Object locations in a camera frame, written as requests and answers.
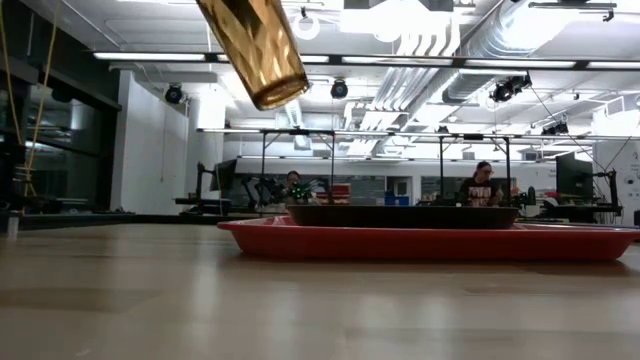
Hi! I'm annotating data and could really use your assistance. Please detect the dark round plate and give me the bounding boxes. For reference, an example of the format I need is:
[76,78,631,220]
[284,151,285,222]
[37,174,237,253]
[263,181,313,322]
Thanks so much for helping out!
[286,204,522,231]

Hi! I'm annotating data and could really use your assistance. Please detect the amber faceted plastic cup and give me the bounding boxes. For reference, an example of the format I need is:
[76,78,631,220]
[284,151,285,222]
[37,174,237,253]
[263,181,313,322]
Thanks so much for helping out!
[195,0,311,112]

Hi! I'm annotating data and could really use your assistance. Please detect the red plastic tray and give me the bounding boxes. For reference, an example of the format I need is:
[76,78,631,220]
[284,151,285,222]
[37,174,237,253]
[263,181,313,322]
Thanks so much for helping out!
[215,215,640,263]

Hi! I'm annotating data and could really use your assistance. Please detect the red storage boxes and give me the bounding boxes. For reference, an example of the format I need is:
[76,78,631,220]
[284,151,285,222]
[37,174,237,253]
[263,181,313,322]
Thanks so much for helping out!
[325,183,352,206]

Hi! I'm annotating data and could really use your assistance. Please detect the person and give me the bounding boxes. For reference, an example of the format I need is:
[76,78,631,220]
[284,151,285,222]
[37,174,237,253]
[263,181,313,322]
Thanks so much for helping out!
[458,160,505,208]
[282,170,305,206]

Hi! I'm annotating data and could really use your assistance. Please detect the black monitor on stand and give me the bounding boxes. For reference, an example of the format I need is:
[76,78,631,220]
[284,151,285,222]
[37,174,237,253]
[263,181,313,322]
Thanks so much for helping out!
[194,158,239,215]

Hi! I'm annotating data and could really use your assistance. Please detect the black desk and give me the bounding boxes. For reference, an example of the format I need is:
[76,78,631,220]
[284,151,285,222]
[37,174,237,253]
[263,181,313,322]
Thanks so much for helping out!
[173,196,234,216]
[542,203,625,222]

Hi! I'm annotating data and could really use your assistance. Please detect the white globe lamp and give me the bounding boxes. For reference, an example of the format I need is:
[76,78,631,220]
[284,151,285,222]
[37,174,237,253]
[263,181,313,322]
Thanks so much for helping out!
[291,6,322,42]

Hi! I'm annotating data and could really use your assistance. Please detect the black spotlight cluster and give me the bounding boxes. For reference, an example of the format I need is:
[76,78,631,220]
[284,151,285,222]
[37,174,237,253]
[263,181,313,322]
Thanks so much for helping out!
[491,73,533,104]
[541,121,570,137]

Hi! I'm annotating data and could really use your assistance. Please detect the large black monitor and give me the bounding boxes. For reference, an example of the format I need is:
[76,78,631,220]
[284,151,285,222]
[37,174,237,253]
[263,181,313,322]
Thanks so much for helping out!
[555,151,595,199]

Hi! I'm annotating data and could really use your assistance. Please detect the dark glass partition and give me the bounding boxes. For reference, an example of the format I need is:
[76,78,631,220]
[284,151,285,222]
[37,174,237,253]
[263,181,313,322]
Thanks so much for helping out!
[0,59,122,216]

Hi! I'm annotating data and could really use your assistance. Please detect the black metal station frame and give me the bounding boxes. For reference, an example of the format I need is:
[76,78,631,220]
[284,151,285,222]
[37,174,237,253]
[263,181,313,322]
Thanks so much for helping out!
[258,128,337,217]
[438,132,513,209]

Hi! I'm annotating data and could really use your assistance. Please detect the black frame beam with lights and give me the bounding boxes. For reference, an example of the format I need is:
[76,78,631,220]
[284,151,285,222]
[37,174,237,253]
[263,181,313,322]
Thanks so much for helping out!
[91,49,640,72]

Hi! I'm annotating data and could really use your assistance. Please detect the silver ventilation duct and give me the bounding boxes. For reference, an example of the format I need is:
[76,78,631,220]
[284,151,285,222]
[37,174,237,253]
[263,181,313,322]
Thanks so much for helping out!
[442,0,584,105]

